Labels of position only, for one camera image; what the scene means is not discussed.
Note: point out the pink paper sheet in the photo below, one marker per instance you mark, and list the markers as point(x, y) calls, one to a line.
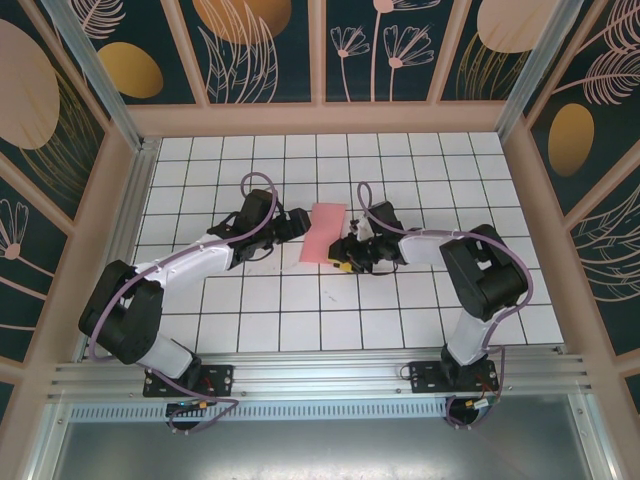
point(320, 235)

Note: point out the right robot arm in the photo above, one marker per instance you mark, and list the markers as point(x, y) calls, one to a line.
point(425, 247)

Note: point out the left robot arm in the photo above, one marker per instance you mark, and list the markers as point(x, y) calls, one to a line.
point(195, 257)

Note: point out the grey metal sheet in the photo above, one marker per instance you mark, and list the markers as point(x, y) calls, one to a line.
point(320, 450)

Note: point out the small circuit board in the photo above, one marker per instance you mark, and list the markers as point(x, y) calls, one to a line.
point(185, 407)

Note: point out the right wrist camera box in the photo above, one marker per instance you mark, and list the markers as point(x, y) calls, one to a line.
point(344, 250)

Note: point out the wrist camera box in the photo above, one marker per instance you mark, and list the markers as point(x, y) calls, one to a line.
point(344, 250)
point(300, 220)

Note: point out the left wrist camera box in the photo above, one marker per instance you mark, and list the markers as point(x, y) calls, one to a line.
point(300, 220)

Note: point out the wide aluminium mounting rail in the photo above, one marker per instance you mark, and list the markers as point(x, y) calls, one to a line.
point(320, 375)

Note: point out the aluminium side rail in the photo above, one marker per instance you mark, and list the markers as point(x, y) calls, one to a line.
point(135, 200)

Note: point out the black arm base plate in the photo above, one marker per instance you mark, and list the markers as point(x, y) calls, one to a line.
point(425, 377)
point(220, 377)

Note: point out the wall panel with leaf outlines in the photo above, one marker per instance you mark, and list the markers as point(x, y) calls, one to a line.
point(240, 75)

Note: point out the wall panel with flower outlines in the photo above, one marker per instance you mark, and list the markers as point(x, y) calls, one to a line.
point(360, 75)

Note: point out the wall panel with gold lines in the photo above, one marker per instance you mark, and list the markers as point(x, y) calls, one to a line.
point(475, 75)

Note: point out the wall panel with yellow oval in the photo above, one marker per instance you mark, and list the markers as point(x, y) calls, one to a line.
point(130, 70)

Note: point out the aluminium frame post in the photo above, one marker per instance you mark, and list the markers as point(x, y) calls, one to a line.
point(530, 75)
point(100, 90)

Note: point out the wall panel with fern outlines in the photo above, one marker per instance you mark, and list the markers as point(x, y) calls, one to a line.
point(610, 260)

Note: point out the wall panel with single flower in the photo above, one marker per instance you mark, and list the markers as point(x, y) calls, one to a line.
point(25, 280)

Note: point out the wall panel with feather outline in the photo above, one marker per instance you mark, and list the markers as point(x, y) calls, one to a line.
point(600, 150)

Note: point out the wall panel with large circle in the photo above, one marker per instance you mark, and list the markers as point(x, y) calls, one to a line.
point(30, 100)

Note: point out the short aluminium frame strut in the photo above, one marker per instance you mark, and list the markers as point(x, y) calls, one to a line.
point(47, 445)
point(595, 440)

